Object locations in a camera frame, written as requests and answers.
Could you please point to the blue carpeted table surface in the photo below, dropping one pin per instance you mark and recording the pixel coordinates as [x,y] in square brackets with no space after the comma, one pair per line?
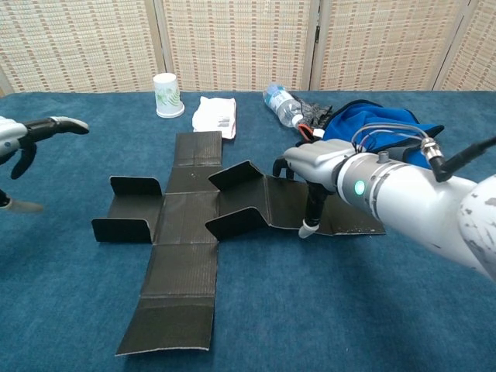
[310,302]

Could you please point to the grey knit work gloves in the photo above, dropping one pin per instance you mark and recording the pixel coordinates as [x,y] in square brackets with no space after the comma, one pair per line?
[314,112]

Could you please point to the black cardboard box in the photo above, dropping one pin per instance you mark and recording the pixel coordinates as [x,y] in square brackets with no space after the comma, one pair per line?
[186,221]

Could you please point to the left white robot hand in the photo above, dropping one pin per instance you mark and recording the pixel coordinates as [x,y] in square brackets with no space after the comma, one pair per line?
[11,135]

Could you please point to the white paper cup green print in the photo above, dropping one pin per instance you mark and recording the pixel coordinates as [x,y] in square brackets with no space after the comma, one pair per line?
[166,97]

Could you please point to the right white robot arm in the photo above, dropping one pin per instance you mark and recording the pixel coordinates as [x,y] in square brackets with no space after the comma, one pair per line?
[407,193]

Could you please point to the white tissue packet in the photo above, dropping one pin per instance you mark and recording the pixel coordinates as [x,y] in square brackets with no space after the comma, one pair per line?
[213,114]

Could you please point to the clear plastic water bottle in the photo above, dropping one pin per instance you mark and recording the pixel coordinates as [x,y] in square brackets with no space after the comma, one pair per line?
[284,104]

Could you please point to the blue microfibre cloth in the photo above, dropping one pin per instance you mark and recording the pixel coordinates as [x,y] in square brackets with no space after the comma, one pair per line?
[368,114]

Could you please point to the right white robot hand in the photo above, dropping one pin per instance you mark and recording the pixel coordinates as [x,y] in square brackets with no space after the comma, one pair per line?
[317,159]

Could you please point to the beige woven folding screen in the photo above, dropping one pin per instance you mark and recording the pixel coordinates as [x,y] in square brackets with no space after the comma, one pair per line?
[232,38]

